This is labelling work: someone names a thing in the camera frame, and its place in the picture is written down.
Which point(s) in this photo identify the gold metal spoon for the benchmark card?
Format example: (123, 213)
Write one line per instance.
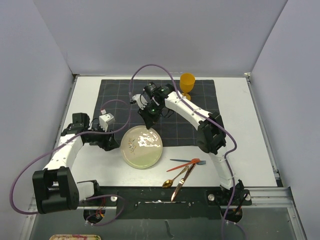
(168, 183)

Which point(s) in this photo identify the beige plate with plant motif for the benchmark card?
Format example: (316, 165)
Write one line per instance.
(141, 148)

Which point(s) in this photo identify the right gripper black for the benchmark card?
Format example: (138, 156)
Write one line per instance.
(150, 121)

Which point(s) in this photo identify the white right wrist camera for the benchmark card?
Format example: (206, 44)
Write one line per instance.
(139, 100)

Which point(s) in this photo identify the copper metal knife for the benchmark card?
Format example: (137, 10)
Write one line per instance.
(182, 182)

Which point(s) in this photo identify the orange plastic cup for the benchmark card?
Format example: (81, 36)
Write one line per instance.
(186, 84)

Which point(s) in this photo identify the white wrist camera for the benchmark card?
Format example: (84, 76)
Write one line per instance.
(105, 119)
(139, 100)

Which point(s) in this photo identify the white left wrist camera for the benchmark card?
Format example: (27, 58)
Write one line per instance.
(105, 119)

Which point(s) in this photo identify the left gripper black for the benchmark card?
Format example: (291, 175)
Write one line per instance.
(108, 142)

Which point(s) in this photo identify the floral tray edge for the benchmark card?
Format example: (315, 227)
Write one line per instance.
(75, 237)

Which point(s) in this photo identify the orange plastic fork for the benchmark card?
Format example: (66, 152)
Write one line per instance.
(193, 161)

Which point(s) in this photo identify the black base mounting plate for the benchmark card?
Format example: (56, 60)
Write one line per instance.
(155, 203)

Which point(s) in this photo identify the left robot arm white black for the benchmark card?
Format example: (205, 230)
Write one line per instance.
(55, 188)

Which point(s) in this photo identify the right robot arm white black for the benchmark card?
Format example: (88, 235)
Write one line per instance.
(210, 138)

